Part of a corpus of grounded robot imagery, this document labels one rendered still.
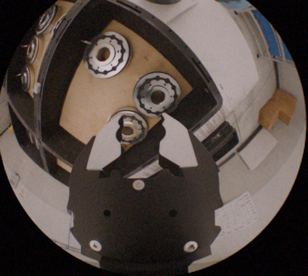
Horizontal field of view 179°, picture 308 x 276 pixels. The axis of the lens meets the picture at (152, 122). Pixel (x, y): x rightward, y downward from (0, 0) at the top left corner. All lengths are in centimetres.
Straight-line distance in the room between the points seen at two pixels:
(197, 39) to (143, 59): 26
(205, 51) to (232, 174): 274
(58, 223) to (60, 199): 78
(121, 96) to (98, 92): 6
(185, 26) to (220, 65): 21
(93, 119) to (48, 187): 334
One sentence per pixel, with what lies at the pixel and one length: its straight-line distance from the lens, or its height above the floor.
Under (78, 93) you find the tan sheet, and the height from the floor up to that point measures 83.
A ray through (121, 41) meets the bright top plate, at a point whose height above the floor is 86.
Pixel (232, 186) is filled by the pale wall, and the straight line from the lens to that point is 285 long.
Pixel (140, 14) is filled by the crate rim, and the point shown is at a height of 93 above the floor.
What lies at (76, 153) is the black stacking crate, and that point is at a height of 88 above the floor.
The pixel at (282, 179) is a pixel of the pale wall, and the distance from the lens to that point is 301.
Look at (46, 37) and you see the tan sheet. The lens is 42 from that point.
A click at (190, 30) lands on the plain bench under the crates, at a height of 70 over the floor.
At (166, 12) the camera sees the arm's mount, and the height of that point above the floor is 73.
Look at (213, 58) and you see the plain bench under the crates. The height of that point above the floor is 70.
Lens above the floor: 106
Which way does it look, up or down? 58 degrees down
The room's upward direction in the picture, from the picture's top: 172 degrees clockwise
